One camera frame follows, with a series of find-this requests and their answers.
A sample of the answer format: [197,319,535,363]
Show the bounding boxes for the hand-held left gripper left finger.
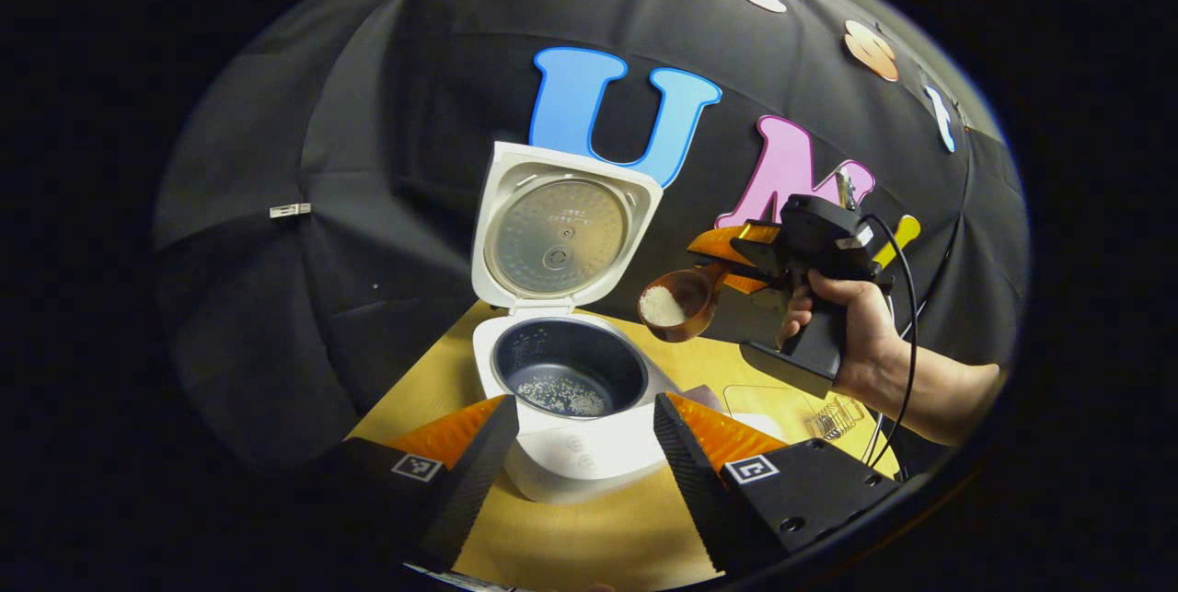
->
[313,394,521,575]

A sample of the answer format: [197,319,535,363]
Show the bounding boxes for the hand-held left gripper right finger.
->
[653,391,905,576]

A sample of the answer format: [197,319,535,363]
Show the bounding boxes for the brown wooden spoon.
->
[637,262,733,342]

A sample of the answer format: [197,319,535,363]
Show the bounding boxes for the white rice spoonful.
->
[640,285,687,328]

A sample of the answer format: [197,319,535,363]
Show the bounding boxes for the white rice cooker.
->
[471,141,682,505]

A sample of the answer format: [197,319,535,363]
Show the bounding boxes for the white rice grains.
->
[515,374,608,418]

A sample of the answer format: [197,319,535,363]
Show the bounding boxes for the metal wire chopstick holder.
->
[808,394,866,441]

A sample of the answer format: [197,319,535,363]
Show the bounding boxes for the clear plastic container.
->
[722,383,875,446]

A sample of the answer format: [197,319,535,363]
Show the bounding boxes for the black backdrop cloth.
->
[152,0,1030,482]

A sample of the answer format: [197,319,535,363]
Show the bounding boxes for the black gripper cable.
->
[860,213,921,473]

